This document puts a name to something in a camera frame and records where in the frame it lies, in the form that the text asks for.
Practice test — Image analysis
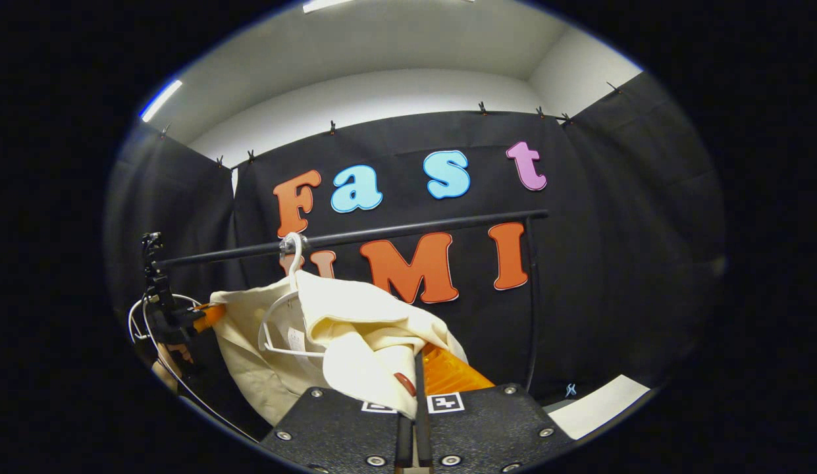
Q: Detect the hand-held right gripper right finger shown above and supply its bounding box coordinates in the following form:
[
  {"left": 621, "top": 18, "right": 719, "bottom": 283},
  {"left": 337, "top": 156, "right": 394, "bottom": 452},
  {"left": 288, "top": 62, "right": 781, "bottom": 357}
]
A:
[{"left": 415, "top": 342, "right": 577, "bottom": 474}]

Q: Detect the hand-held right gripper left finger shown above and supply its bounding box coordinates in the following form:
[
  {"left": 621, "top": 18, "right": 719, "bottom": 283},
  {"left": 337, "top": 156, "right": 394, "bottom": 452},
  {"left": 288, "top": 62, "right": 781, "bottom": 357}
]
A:
[{"left": 260, "top": 372, "right": 415, "bottom": 474}]

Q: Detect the cream shirt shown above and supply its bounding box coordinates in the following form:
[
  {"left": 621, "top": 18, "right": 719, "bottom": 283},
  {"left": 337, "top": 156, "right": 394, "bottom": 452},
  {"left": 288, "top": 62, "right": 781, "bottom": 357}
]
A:
[{"left": 209, "top": 270, "right": 469, "bottom": 427}]

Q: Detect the white plastic hanger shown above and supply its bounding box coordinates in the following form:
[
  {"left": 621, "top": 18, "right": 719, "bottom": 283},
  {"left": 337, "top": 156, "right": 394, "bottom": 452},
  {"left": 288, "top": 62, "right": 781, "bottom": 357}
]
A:
[
  {"left": 127, "top": 293, "right": 203, "bottom": 344},
  {"left": 258, "top": 232, "right": 327, "bottom": 359}
]

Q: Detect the black clothes rack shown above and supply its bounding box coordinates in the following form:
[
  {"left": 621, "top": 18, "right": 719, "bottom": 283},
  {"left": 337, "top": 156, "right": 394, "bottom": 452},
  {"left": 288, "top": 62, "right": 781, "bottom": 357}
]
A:
[{"left": 151, "top": 209, "right": 550, "bottom": 394}]

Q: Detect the ceiling light strip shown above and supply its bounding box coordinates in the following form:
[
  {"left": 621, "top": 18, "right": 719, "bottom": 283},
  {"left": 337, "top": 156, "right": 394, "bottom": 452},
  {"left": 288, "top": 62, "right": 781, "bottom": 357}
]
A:
[
  {"left": 140, "top": 79, "right": 184, "bottom": 123},
  {"left": 303, "top": 0, "right": 478, "bottom": 14}
]

